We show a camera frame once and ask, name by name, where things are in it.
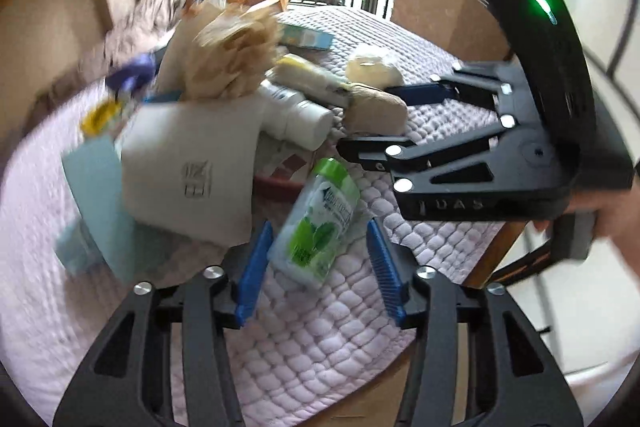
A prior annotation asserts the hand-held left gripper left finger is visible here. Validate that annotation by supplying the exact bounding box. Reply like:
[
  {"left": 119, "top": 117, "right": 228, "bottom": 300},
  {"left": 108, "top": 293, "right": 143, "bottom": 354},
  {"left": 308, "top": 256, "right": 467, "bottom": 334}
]
[{"left": 52, "top": 221, "right": 275, "bottom": 427}]

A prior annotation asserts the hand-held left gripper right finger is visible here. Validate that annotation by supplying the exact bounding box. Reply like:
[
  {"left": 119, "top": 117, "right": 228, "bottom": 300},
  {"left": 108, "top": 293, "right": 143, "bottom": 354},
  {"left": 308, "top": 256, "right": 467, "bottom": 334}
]
[{"left": 366, "top": 218, "right": 586, "bottom": 427}]

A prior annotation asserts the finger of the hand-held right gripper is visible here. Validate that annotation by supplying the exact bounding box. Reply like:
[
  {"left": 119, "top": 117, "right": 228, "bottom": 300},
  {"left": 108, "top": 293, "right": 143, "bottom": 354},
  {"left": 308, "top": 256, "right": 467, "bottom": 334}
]
[
  {"left": 385, "top": 61, "right": 521, "bottom": 112},
  {"left": 336, "top": 114, "right": 516, "bottom": 195}
]

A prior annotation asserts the green-capped clear bottle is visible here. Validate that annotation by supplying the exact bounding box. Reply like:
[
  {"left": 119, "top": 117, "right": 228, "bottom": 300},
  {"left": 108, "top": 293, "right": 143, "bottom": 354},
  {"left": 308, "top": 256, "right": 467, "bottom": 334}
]
[{"left": 266, "top": 158, "right": 362, "bottom": 283}]

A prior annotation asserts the person's right hand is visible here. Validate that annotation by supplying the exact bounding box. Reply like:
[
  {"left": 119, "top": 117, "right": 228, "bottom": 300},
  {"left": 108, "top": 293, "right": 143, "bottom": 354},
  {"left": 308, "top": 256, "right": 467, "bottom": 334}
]
[{"left": 570, "top": 184, "right": 640, "bottom": 250}]

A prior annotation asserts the white crumpled tissue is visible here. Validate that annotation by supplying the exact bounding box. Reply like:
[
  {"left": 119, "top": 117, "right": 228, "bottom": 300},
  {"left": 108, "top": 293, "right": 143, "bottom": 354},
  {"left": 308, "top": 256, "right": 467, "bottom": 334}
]
[{"left": 346, "top": 46, "right": 403, "bottom": 88}]

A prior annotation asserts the red printed wrapper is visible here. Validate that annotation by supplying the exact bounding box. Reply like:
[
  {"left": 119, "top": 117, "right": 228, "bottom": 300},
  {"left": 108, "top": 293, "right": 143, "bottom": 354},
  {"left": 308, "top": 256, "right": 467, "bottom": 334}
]
[{"left": 252, "top": 139, "right": 308, "bottom": 208}]

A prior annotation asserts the white plastic bottle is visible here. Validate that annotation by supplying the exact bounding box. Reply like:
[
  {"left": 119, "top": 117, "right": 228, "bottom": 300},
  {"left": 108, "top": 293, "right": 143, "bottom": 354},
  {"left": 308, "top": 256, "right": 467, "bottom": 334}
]
[{"left": 257, "top": 79, "right": 335, "bottom": 152}]

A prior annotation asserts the lilac waffle blanket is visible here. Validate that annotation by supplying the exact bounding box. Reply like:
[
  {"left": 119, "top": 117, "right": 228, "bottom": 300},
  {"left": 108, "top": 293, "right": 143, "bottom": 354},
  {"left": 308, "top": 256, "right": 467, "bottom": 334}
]
[{"left": 0, "top": 4, "right": 521, "bottom": 427}]

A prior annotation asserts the white yellow tube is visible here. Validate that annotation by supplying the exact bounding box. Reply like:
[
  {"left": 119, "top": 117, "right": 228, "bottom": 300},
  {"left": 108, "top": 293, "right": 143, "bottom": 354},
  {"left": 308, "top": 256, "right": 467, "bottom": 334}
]
[{"left": 272, "top": 54, "right": 351, "bottom": 108}]

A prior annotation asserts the blue medicine box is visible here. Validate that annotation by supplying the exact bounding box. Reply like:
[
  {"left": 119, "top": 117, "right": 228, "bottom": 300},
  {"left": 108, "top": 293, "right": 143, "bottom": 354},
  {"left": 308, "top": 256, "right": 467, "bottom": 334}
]
[{"left": 277, "top": 23, "right": 335, "bottom": 52}]

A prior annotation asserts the white paper bag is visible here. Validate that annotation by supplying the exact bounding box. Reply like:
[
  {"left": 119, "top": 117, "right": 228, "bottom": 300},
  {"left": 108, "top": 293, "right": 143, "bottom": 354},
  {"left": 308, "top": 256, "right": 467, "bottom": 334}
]
[{"left": 120, "top": 94, "right": 268, "bottom": 245}]

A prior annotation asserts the light blue box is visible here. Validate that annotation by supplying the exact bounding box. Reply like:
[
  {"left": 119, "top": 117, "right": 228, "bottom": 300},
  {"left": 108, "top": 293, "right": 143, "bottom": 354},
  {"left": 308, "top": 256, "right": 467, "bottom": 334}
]
[{"left": 55, "top": 138, "right": 146, "bottom": 283}]

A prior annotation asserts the brown paper bag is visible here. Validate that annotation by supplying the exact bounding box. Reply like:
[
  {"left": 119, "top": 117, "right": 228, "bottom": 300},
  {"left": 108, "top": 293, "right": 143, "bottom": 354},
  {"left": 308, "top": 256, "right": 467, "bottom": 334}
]
[{"left": 155, "top": 4, "right": 283, "bottom": 100}]

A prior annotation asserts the yellow packet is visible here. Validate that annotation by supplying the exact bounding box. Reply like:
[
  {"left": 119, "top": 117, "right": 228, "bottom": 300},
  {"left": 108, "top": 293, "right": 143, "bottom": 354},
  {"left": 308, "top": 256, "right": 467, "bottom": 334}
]
[{"left": 81, "top": 99, "right": 126, "bottom": 138}]

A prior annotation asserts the yellow and blue toy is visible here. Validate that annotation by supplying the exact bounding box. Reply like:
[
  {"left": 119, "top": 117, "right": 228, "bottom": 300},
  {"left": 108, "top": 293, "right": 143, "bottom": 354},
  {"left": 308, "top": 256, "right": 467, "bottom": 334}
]
[{"left": 106, "top": 52, "right": 161, "bottom": 94}]

